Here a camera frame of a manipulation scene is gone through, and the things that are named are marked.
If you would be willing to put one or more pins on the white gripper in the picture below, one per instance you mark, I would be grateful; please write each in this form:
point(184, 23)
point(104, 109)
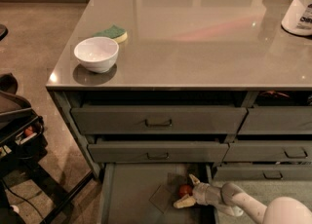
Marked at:
point(204, 193)

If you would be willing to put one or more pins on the red apple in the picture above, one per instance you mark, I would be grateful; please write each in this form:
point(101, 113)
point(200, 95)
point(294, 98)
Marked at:
point(184, 190)

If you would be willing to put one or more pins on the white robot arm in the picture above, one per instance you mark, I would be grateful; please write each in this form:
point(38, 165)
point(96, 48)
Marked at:
point(234, 201)

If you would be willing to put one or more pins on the square tag in drawer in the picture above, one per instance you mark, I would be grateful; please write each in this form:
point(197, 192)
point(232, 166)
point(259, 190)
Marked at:
point(162, 198)

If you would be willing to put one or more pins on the bottom right drawer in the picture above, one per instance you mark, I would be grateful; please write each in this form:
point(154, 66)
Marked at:
point(282, 172)

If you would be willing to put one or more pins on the open bottom left drawer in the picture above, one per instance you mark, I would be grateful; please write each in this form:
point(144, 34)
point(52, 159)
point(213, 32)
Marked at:
point(126, 190)

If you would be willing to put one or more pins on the middle right drawer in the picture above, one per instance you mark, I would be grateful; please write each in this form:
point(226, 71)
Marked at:
point(269, 151)

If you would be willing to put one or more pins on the middle left drawer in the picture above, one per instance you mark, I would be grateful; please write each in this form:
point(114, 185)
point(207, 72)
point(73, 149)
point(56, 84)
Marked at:
point(157, 151)

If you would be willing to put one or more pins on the top right drawer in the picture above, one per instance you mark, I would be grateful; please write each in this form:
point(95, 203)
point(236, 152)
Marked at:
point(278, 120)

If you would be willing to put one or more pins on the grey drawer cabinet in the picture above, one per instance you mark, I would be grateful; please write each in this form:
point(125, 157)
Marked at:
point(228, 53)

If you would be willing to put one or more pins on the top left drawer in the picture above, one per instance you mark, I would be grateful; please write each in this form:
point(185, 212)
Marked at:
point(158, 119)

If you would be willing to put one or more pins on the white ceramic bowl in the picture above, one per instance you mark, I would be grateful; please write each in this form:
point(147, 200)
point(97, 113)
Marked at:
point(97, 54)

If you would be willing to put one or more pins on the black cart with items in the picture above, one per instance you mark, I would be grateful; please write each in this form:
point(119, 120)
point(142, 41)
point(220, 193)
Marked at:
point(21, 138)

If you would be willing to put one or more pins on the green yellow sponge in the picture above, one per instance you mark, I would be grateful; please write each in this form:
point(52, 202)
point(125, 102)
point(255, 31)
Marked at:
point(114, 32)

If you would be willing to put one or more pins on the white plastic canister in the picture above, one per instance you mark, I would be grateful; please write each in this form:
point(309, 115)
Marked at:
point(298, 18)

